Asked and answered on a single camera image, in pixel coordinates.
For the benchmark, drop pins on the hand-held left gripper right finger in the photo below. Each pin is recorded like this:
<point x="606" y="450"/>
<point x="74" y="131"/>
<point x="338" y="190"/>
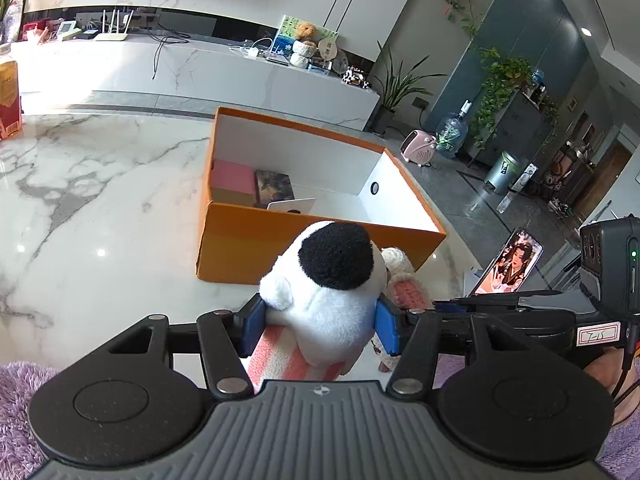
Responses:
<point x="387" y="327"/>

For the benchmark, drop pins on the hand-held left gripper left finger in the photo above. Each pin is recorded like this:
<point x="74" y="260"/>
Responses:
<point x="250" y="321"/>

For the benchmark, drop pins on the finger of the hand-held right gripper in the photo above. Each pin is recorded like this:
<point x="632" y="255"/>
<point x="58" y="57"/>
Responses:
<point x="450" y="305"/>

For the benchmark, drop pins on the white black plush toy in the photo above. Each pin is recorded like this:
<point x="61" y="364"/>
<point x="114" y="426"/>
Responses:
<point x="325" y="305"/>

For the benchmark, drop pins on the orange cardboard box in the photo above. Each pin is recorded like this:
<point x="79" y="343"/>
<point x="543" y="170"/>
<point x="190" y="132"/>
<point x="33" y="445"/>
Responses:
<point x="240" y="245"/>

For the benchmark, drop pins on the person's right hand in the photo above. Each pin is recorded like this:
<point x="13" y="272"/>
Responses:
<point x="602" y="367"/>

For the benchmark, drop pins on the white phone stand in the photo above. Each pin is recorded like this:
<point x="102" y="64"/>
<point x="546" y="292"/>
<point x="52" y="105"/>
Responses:
<point x="472" y="281"/>

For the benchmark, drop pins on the smartphone with picture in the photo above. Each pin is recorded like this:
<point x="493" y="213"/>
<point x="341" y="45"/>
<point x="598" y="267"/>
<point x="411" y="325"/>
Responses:
<point x="510" y="262"/>

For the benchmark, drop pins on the wooden door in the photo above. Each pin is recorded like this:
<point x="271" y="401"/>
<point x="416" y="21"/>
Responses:
<point x="607" y="175"/>

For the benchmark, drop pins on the white card in box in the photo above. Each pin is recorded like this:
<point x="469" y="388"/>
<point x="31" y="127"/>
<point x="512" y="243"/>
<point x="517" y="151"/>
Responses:
<point x="292" y="205"/>

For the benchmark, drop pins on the white tall device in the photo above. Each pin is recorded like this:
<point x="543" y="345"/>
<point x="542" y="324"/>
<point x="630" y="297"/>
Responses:
<point x="525" y="177"/>

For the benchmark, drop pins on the dark painted box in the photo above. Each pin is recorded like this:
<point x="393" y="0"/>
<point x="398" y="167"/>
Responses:
<point x="274" y="187"/>

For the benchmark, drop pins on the silver trash can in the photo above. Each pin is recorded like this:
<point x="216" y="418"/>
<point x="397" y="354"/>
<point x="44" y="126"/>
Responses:
<point x="505" y="172"/>

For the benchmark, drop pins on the pink flat box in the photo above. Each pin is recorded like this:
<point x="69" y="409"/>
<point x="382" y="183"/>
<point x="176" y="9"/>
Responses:
<point x="232" y="177"/>

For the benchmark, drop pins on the pink heater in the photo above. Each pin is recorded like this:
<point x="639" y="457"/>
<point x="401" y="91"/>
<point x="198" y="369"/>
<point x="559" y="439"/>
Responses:
<point x="419" y="146"/>

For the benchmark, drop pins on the grey cabinet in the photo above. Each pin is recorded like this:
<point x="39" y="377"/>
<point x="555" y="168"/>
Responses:
<point x="522" y="125"/>

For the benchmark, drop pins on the blue water bottle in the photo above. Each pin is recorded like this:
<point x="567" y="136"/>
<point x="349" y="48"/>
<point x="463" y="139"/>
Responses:
<point x="451" y="132"/>

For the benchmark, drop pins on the green vine plant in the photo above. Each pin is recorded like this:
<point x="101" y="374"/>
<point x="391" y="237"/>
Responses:
<point x="500" y="90"/>

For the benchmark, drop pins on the tall potted plant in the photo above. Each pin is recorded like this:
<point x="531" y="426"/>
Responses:
<point x="395" y="90"/>

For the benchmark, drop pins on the cow figurine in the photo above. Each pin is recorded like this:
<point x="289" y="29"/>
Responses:
<point x="356" y="79"/>

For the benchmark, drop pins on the purple fluffy rug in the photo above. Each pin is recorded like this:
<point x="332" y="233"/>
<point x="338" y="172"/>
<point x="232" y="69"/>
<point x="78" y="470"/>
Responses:
<point x="20" y="410"/>

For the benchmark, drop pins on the white marble cabinet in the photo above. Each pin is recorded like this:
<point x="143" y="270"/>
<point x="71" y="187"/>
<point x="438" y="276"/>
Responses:
<point x="200" y="70"/>

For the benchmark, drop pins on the grey flat device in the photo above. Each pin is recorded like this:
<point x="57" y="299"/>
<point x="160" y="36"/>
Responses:
<point x="277" y="60"/>

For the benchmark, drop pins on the decorative plate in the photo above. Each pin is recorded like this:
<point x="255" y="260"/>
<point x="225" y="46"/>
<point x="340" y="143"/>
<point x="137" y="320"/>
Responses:
<point x="341" y="62"/>

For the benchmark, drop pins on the white charger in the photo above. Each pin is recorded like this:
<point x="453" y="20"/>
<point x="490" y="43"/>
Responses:
<point x="252" y="53"/>

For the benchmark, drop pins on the teddy bear in white pot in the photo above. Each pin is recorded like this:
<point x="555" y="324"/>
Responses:
<point x="304" y="45"/>

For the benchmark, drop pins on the wooden fan ornament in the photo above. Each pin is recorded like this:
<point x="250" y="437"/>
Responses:
<point x="327" y="50"/>

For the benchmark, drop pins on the small landscape painting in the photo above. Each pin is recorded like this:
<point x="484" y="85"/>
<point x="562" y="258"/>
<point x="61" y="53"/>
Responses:
<point x="286" y="35"/>

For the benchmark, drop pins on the white router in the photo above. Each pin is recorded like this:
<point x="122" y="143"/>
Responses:
<point x="112" y="36"/>

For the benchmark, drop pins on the red packet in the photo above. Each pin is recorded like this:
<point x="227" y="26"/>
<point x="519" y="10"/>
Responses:
<point x="9" y="100"/>

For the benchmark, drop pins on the small white display device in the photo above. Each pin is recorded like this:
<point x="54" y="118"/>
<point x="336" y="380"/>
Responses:
<point x="67" y="30"/>

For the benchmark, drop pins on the red gift box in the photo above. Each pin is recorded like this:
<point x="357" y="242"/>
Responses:
<point x="36" y="28"/>

